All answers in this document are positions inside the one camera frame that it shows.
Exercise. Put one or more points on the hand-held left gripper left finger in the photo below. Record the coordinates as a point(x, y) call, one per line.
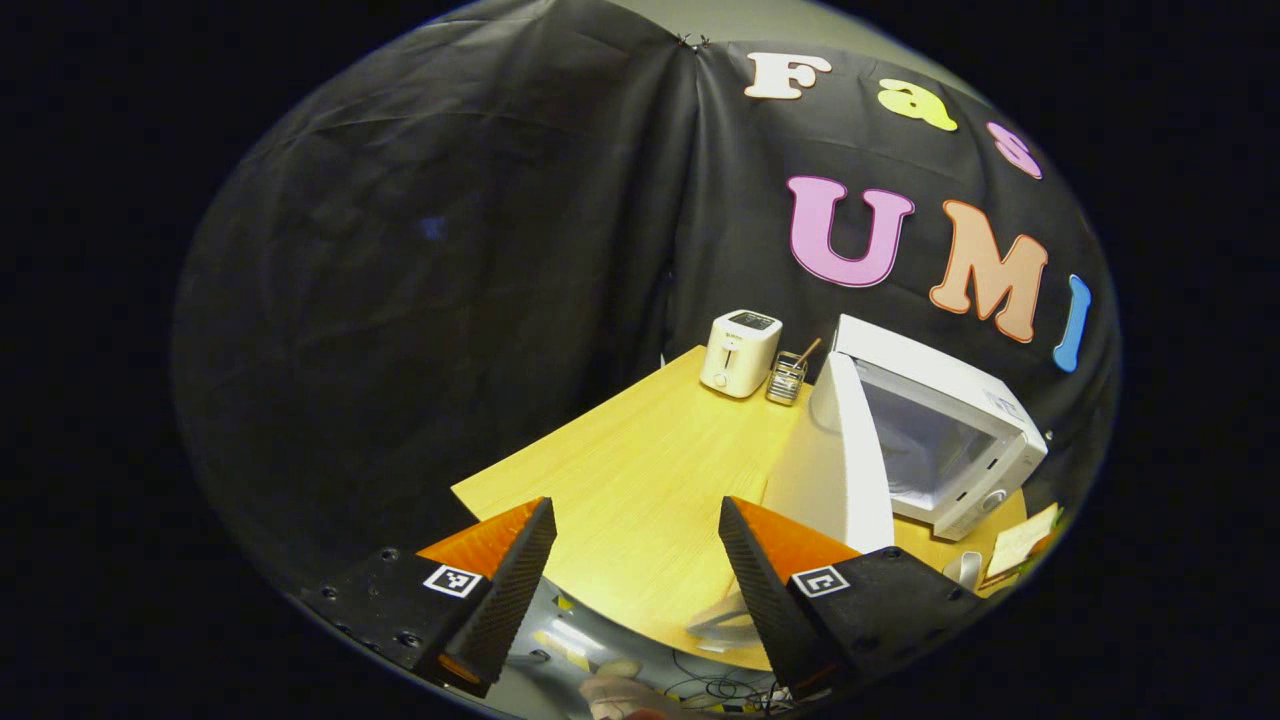
point(510, 590)

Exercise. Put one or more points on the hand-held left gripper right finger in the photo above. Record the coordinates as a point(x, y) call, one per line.
point(765, 590)

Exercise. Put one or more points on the lettuce sandwich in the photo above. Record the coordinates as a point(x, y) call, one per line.
point(1020, 540)

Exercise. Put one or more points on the white microwave oven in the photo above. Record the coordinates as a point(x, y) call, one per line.
point(960, 380)

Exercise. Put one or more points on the white rectangular tray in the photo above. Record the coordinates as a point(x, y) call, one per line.
point(965, 570)

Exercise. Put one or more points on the white toaster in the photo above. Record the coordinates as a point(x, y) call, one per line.
point(735, 355)

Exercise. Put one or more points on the wooden stick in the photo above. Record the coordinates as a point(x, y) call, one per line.
point(808, 352)

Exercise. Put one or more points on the black backdrop cloth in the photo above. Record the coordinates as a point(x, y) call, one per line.
point(400, 300)

